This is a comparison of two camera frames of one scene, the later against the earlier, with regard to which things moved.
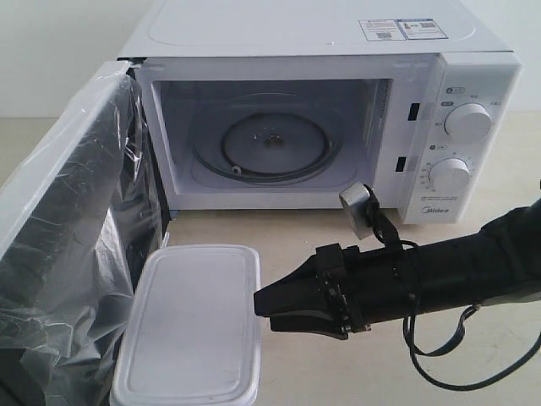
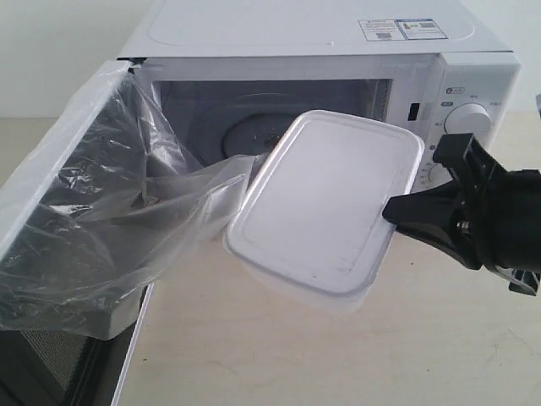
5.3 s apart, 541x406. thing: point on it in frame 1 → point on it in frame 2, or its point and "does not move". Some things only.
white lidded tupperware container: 190,335 → 311,228
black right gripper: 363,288 → 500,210
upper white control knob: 467,120 does not move
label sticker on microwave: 401,30 does not move
